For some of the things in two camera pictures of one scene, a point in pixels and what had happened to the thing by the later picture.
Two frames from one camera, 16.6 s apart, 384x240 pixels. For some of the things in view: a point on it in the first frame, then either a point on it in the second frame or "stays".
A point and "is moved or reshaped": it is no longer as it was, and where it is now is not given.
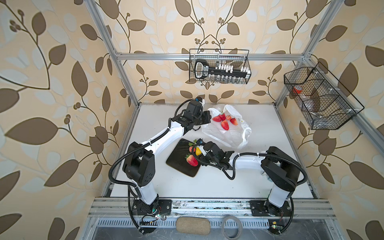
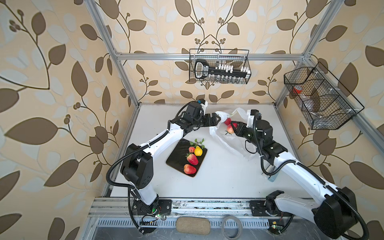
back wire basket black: x=219 y=66 stays
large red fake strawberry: x=191 y=160 stays
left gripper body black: x=201 y=118 stays
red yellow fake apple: x=222 y=116 -> x=188 y=169
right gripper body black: x=205 y=159 -> x=247 y=133
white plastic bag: x=228 y=127 is moved or reshaped
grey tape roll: x=240 y=231 stays
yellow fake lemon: x=198 y=151 stays
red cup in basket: x=297 y=89 stays
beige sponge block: x=193 y=225 stays
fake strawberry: x=225 y=125 -> x=230 y=129
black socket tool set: x=221 y=72 stays
